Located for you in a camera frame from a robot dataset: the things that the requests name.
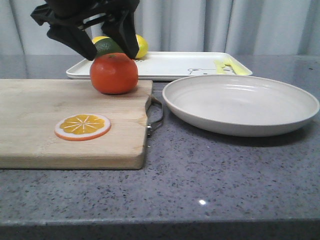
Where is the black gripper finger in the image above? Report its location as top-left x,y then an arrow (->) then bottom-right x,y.
101,9 -> 139,59
47,25 -> 97,61

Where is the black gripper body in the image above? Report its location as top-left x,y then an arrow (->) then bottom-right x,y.
31,0 -> 140,30

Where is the orange mandarin fruit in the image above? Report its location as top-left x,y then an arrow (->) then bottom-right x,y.
89,52 -> 139,95

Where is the beige round plate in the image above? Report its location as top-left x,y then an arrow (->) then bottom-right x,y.
162,75 -> 320,137

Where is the white bear-print tray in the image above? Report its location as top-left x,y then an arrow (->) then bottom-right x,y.
66,51 -> 253,82

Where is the yellow lemon left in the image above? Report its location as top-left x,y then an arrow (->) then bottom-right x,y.
92,36 -> 109,44

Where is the yellow lemon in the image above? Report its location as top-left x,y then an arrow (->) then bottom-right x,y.
135,34 -> 149,59
92,36 -> 109,44

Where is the green lime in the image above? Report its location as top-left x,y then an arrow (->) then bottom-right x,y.
94,38 -> 124,58

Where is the yellow lemon right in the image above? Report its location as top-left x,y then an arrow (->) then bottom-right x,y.
135,34 -> 149,59

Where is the wooden cutting board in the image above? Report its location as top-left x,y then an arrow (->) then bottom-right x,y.
0,79 -> 153,169

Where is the orange slice toy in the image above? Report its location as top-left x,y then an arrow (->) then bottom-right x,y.
54,113 -> 112,141

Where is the yellow plastic knife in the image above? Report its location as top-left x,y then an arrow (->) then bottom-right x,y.
214,59 -> 226,75

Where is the yellow plastic fork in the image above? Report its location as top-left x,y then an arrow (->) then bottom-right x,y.
223,57 -> 252,76

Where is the grey curtain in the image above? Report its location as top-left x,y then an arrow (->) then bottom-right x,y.
0,0 -> 320,56

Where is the metal cutting board handle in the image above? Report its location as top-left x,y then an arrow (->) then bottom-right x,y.
146,96 -> 164,137

